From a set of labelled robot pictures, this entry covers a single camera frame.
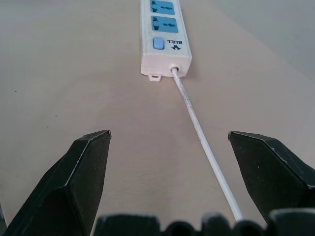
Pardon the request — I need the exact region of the white power strip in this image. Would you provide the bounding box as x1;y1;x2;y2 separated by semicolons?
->
140;0;192;83

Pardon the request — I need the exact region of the white power cable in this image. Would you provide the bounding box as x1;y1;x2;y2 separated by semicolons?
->
171;65;244;221

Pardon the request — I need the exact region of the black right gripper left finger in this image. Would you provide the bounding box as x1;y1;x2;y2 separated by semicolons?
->
1;130;112;236

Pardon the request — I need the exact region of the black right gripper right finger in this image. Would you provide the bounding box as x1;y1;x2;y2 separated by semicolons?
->
228;131;315;226

